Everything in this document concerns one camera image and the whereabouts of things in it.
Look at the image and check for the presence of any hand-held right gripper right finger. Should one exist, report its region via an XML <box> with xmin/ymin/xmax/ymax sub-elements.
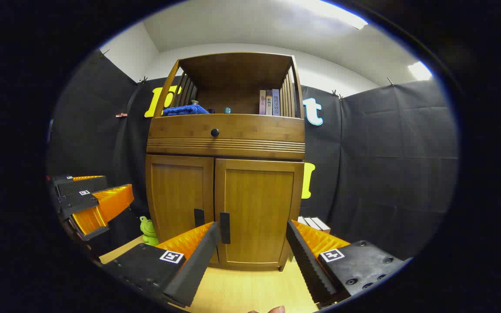
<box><xmin>286</xmin><ymin>220</ymin><xmax>407</xmax><ymax>308</ymax></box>

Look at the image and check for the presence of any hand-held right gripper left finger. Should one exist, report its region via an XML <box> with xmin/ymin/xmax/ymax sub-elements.
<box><xmin>100</xmin><ymin>221</ymin><xmax>221</xmax><ymax>308</ymax></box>

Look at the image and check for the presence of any wooden shoe cabinet door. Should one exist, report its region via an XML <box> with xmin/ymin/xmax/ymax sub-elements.
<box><xmin>145</xmin><ymin>155</ymin><xmax>219</xmax><ymax>264</ymax></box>
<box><xmin>214</xmin><ymin>158</ymin><xmax>305</xmax><ymax>266</ymax></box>

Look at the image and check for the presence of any wooden double-door shoe cabinet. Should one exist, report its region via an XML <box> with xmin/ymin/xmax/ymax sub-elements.
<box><xmin>145</xmin><ymin>52</ymin><xmax>307</xmax><ymax>272</ymax></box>

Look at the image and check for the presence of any wooden cabinet drawer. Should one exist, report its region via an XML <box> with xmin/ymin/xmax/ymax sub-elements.
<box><xmin>147</xmin><ymin>114</ymin><xmax>306</xmax><ymax>159</ymax></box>

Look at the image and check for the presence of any green frog toy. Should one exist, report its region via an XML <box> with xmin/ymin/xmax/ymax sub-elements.
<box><xmin>140</xmin><ymin>216</ymin><xmax>160</xmax><ymax>246</ymax></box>

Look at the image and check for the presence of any blue towel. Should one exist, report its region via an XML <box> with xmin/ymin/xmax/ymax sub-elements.
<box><xmin>163</xmin><ymin>104</ymin><xmax>210</xmax><ymax>116</ymax></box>

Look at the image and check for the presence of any black backdrop cloth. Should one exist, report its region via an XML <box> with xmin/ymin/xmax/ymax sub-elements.
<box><xmin>47</xmin><ymin>49</ymin><xmax>459</xmax><ymax>261</ymax></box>

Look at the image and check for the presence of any ceiling light panel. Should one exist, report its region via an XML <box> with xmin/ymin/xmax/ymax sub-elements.
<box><xmin>408</xmin><ymin>61</ymin><xmax>433</xmax><ymax>81</ymax></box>

